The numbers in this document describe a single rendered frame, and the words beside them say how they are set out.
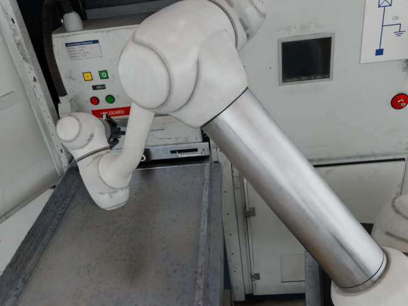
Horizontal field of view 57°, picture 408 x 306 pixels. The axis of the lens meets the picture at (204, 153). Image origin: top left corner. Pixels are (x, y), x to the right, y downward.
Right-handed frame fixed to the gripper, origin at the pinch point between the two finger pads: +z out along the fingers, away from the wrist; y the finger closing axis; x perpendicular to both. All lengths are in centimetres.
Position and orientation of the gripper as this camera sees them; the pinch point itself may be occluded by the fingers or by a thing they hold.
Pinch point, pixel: (118, 133)
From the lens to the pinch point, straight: 144.2
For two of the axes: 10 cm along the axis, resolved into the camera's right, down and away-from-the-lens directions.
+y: 0.9, 10.0, 0.2
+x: 9.9, -0.8, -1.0
